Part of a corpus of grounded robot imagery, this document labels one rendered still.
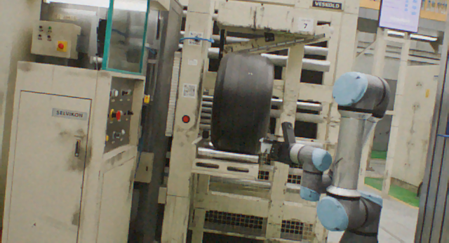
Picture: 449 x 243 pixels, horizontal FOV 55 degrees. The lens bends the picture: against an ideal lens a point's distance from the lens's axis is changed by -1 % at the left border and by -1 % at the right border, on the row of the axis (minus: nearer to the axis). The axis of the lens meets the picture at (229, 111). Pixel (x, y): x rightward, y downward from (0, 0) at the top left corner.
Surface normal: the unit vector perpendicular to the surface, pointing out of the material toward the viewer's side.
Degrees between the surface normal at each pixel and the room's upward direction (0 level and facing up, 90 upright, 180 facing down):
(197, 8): 90
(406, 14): 90
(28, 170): 90
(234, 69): 51
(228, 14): 90
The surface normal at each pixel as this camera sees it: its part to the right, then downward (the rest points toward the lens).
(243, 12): -0.07, 0.04
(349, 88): -0.77, -0.19
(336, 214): -0.80, 0.07
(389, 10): 0.19, 0.07
